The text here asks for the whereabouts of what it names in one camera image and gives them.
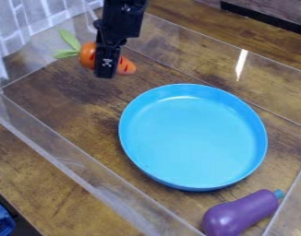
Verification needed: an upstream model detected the white grid curtain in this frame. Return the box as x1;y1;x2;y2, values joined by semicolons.
0;0;103;87

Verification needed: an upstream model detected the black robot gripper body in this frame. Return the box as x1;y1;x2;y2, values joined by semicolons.
99;0;148;48

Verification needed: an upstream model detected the blue object at corner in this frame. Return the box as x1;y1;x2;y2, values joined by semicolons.
0;204;16;236

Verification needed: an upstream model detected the orange toy carrot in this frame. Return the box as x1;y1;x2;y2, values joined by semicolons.
53;29;136;75

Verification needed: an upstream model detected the blue plastic plate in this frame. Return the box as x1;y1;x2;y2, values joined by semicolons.
119;84;267;191

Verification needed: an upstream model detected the purple toy eggplant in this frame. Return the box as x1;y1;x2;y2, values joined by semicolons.
202;189;283;236

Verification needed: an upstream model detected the clear acrylic enclosure wall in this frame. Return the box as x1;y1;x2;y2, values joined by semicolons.
0;0;301;236

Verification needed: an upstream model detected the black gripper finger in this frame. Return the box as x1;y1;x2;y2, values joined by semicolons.
93;44;120;79
92;19;104;44

